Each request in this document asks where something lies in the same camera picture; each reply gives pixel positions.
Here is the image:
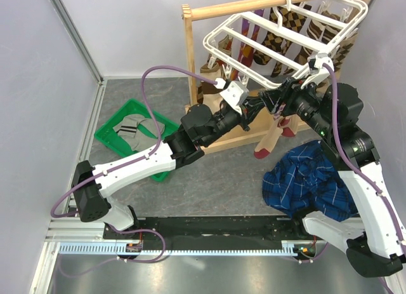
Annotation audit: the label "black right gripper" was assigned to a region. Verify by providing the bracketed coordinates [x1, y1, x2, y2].
[259, 74, 334, 137]

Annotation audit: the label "beige sock maroon toe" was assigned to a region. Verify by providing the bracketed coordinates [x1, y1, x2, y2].
[254, 116, 299, 159]

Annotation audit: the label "beige sock maroon purple stripes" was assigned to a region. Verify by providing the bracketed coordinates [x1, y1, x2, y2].
[196, 35, 237, 109]

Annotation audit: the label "white plastic clip hanger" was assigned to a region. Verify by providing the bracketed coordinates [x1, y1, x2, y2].
[202, 0, 368, 90]

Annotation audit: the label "green plastic tray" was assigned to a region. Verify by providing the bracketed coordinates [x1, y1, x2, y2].
[94, 98, 178, 182]

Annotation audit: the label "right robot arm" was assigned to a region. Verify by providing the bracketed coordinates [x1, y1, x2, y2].
[259, 79, 405, 277]

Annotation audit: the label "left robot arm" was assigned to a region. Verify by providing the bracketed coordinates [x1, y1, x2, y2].
[72, 97, 265, 239]

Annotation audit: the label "cream brown striped sock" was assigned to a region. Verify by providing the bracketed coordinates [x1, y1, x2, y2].
[294, 20, 340, 65]

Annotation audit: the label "blue plaid shirt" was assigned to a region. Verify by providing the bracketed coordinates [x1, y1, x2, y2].
[262, 140, 358, 222]

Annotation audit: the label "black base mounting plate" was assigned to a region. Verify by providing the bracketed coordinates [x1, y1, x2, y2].
[103, 215, 331, 244]

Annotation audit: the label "wooden clothes rack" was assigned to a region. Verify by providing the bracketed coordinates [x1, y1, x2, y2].
[181, 0, 380, 155]

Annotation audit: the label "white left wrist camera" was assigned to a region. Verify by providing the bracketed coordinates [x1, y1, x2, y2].
[214, 78, 249, 114]

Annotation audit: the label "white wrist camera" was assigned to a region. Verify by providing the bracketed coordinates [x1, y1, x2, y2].
[214, 78, 249, 114]
[301, 53, 334, 90]

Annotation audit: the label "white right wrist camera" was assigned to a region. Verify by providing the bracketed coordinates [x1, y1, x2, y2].
[301, 53, 334, 90]

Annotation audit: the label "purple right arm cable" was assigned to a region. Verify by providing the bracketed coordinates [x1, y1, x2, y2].
[325, 63, 406, 294]

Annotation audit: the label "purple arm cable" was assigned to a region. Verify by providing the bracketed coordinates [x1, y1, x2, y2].
[325, 63, 406, 294]
[50, 65, 223, 218]

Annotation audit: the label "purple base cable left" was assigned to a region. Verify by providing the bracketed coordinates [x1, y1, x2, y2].
[58, 222, 167, 277]

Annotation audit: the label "blue slotted cable duct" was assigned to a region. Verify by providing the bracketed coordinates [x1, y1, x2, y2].
[59, 242, 299, 257]

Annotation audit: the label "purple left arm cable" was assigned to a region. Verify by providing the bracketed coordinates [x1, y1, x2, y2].
[50, 65, 223, 218]

